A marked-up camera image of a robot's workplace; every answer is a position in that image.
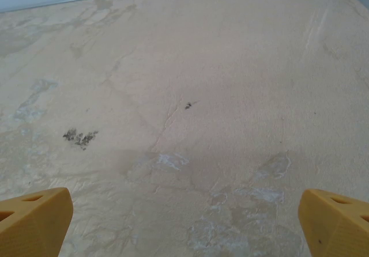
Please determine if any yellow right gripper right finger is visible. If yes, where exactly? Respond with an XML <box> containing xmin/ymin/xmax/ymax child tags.
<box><xmin>299</xmin><ymin>188</ymin><xmax>369</xmax><ymax>257</ymax></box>

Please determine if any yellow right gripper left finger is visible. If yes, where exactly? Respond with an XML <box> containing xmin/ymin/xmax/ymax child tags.
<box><xmin>0</xmin><ymin>187</ymin><xmax>73</xmax><ymax>257</ymax></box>

